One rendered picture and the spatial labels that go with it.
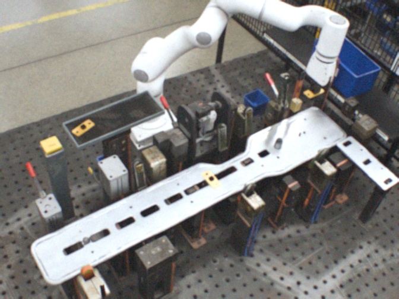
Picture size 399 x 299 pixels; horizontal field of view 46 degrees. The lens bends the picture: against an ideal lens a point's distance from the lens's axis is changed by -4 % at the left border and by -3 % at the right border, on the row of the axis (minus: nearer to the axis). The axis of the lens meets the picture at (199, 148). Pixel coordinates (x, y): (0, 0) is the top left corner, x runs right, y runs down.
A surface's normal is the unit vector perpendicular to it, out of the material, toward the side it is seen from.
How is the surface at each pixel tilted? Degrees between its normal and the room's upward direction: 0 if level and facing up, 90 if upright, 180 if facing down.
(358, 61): 90
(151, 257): 0
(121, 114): 0
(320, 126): 0
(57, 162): 90
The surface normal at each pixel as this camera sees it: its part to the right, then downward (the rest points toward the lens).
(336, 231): 0.08, -0.66
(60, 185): 0.56, 0.65
